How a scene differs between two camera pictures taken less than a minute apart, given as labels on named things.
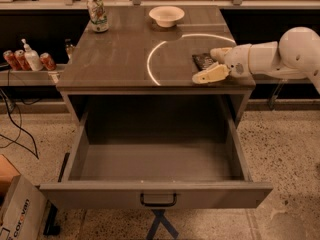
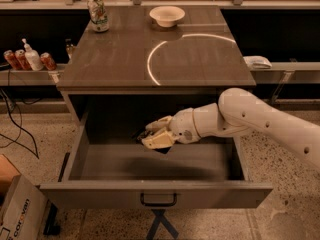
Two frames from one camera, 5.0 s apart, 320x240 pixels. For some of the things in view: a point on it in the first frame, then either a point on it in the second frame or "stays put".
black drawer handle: [158, 204] stays put
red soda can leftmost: [9, 57] stays put
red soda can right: [47, 61] stays put
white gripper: [238, 61] → [182, 126]
